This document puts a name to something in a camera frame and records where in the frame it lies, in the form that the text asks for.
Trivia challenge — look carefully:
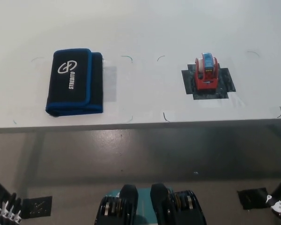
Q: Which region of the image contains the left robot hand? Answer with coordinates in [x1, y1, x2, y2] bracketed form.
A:
[0, 192, 23, 225]

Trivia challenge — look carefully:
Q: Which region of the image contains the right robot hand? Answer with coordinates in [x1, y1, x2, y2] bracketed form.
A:
[266, 194, 281, 225]

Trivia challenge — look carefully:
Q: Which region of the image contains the black floor tape patch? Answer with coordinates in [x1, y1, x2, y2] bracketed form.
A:
[237, 187, 272, 210]
[22, 195, 53, 220]

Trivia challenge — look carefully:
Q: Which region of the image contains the black tape patch on table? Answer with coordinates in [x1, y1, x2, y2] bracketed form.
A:
[181, 63, 237, 101]

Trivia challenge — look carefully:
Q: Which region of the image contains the black blue-trimmed Stredito notebook case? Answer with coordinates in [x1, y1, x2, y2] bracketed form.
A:
[45, 48, 104, 117]

